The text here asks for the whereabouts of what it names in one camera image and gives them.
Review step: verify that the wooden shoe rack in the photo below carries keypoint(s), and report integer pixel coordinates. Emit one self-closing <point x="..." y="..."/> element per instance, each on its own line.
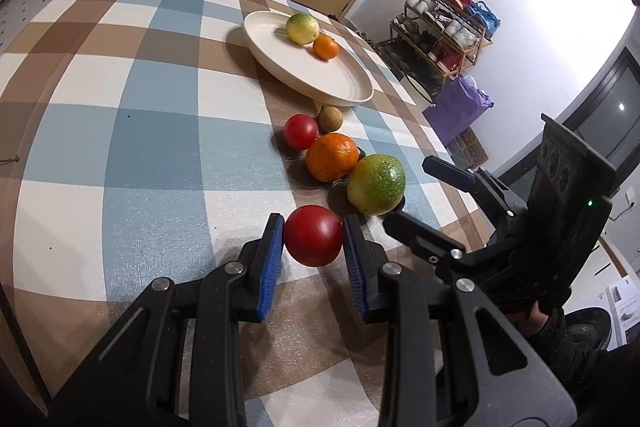
<point x="447" y="34"/>

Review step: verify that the person's right hand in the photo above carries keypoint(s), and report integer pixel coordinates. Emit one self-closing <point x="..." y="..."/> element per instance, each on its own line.
<point x="530" y="323"/>

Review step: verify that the orange tangerine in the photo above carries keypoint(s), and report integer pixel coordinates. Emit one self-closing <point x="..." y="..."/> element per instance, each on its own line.
<point x="331" y="157"/>

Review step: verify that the orange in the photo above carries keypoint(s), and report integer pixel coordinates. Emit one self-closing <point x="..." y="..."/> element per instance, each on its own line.
<point x="325" y="48"/>

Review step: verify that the checkered tablecloth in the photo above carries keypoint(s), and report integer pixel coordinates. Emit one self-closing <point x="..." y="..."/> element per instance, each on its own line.
<point x="138" y="140"/>

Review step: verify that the yellow guava fruit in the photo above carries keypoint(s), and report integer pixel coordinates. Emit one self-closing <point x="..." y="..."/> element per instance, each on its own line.
<point x="302" y="28"/>

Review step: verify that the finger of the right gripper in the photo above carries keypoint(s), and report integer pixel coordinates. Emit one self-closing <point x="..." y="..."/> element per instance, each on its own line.
<point x="492" y="196"/>
<point x="440" y="251"/>

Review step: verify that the purple bag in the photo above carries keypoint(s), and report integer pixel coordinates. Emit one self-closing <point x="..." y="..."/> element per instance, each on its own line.
<point x="456" y="107"/>

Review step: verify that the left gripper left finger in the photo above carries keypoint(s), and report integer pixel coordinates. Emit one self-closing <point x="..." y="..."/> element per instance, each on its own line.
<point x="173" y="357"/>

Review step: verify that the white bucket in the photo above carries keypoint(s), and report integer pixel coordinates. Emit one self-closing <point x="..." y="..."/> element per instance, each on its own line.
<point x="415" y="84"/>

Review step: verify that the red tomato back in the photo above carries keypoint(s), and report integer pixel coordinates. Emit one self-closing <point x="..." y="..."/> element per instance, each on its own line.
<point x="300" y="132"/>

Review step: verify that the dotted floor rug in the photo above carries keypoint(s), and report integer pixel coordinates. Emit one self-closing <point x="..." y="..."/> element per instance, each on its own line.
<point x="17" y="14"/>

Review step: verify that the brown longan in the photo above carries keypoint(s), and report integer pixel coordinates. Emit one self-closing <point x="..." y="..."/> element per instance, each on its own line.
<point x="330" y="118"/>

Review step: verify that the red tomato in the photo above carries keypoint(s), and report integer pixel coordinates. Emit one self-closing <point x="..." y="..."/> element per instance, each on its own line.
<point x="300" y="132"/>
<point x="313" y="235"/>

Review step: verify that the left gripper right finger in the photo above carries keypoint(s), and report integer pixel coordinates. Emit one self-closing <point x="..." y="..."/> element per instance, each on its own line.
<point x="452" y="358"/>

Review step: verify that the green guava fruit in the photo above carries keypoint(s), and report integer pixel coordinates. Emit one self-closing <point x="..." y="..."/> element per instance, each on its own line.
<point x="377" y="184"/>

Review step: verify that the red tomato front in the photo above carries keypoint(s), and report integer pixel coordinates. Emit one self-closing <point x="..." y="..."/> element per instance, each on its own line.
<point x="313" y="235"/>

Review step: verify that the cream round plate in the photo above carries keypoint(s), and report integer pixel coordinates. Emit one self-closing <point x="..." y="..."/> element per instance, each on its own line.
<point x="341" y="81"/>

